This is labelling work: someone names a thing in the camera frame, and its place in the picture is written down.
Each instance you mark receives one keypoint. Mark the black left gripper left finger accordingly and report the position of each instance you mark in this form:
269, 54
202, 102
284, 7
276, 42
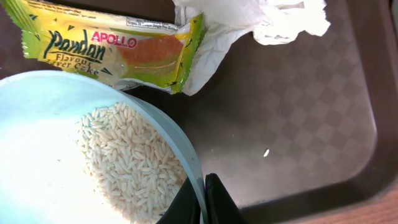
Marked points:
184, 209

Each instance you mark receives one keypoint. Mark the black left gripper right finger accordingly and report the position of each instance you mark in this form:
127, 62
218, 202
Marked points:
219, 204

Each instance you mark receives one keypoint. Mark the pile of white rice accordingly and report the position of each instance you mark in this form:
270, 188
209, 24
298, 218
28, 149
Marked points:
131, 164

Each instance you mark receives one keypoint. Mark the light blue bowl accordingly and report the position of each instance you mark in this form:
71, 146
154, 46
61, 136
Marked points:
42, 178

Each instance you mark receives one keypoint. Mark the green pandan cake wrapper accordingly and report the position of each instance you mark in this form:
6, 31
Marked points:
120, 51

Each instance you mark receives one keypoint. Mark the white napkin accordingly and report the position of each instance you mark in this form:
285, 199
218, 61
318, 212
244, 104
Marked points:
272, 22

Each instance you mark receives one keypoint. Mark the brown serving tray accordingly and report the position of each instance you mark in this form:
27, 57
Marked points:
291, 130

